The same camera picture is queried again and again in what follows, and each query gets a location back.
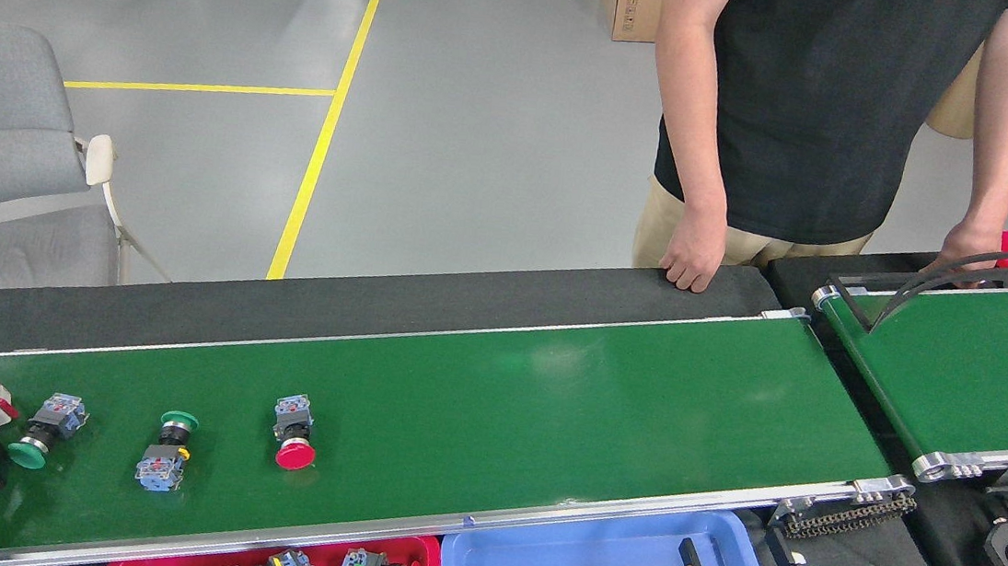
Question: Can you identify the blue plastic bin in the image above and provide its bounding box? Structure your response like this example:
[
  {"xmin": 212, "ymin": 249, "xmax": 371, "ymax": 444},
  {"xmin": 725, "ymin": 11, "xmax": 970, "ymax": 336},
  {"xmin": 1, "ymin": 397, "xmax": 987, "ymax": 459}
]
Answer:
[{"xmin": 438, "ymin": 484, "xmax": 779, "ymax": 566}]

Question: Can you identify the person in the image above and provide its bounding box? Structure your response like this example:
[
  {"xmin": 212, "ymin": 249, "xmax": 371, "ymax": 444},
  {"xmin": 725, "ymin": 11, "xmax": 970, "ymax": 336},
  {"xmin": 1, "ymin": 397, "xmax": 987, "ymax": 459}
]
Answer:
[{"xmin": 631, "ymin": 0, "xmax": 1008, "ymax": 305}]

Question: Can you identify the person's left hand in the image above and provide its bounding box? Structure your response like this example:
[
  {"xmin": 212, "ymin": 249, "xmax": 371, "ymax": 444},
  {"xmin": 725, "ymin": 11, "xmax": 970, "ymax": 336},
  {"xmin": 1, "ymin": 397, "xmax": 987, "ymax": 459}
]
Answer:
[{"xmin": 918, "ymin": 220, "xmax": 1005, "ymax": 293}]

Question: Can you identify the person's right hand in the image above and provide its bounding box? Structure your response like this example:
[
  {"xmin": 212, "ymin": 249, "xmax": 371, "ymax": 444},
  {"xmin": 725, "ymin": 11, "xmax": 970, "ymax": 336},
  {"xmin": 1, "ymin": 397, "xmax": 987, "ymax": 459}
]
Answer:
[{"xmin": 656, "ymin": 202, "xmax": 731, "ymax": 295}]

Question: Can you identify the black drive chain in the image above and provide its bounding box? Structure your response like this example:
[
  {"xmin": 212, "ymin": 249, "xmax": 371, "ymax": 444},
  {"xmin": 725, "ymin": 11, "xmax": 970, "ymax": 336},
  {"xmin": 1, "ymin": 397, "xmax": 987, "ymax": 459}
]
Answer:
[{"xmin": 781, "ymin": 484, "xmax": 917, "ymax": 549}]

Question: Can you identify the brown cardboard box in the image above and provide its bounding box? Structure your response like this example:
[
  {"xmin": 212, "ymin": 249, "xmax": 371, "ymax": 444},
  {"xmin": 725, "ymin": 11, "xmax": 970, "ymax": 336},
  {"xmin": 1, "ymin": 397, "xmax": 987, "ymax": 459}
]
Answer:
[{"xmin": 595, "ymin": 0, "xmax": 666, "ymax": 46}]

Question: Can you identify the short green conveyor belt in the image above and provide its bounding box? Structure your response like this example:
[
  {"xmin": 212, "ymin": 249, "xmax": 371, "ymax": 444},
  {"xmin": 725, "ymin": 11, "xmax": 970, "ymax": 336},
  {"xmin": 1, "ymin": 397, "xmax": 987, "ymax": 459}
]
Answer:
[{"xmin": 796, "ymin": 258, "xmax": 1008, "ymax": 491}]

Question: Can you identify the black curved guide bracket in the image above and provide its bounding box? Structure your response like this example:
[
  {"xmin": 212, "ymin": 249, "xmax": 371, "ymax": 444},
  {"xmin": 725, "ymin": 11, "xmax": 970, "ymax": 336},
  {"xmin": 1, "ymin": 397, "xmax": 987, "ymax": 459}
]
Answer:
[{"xmin": 829, "ymin": 232, "xmax": 1008, "ymax": 347}]

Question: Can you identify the long green conveyor belt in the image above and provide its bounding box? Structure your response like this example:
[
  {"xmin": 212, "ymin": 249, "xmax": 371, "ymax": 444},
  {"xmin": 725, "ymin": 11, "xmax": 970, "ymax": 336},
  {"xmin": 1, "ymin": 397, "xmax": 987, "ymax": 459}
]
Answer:
[{"xmin": 0, "ymin": 232, "xmax": 934, "ymax": 566}]

